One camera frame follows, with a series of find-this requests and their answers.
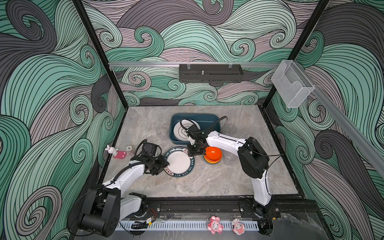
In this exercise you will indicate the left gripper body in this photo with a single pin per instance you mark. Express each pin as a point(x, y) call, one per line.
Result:
point(158, 164)

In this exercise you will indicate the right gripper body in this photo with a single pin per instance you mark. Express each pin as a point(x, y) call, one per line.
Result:
point(194, 149)

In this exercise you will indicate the white plate teal line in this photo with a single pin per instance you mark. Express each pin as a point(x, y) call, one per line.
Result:
point(181, 127)

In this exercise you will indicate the teal rim lettered plate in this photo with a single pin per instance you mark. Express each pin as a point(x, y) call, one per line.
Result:
point(180, 163)

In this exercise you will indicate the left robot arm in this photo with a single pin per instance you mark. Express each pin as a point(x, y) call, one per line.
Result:
point(103, 206)

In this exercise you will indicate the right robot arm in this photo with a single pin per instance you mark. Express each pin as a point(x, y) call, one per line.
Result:
point(253, 159)

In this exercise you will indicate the teal plastic bin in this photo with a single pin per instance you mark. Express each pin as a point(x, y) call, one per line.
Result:
point(203, 119)

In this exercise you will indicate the orange top bowl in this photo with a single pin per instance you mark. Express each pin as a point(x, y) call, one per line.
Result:
point(213, 154)

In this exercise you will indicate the clear glass left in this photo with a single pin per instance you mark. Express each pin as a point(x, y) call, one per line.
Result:
point(162, 132)

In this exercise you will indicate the yellow middle bowl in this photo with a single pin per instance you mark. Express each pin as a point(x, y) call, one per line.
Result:
point(212, 161)

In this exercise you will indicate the pink tag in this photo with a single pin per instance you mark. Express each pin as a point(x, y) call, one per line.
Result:
point(120, 154)

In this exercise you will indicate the clear glass right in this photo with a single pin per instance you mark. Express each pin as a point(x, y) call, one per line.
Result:
point(229, 130)

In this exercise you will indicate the clear glass near bowls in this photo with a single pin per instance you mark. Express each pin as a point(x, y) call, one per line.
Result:
point(229, 157)

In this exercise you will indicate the white rabbit figurine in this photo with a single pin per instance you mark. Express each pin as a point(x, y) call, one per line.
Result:
point(111, 150)

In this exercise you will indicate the pink flower toy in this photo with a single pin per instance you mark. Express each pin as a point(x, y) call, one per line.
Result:
point(215, 226)

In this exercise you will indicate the pink white doll toy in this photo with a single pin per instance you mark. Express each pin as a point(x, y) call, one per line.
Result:
point(238, 227)

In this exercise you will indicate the white slotted cable duct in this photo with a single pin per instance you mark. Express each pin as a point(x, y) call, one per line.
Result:
point(179, 225)

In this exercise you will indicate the aluminium rail back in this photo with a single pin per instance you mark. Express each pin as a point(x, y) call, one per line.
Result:
point(166, 64)

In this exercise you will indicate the aluminium rail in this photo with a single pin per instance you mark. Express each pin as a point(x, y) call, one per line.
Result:
point(355, 110)
point(166, 64)

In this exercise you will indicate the clear acrylic wall holder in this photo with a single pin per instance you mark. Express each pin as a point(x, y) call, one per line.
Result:
point(292, 83)

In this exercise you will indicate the aluminium rail right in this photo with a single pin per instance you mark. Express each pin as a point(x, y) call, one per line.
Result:
point(355, 110)

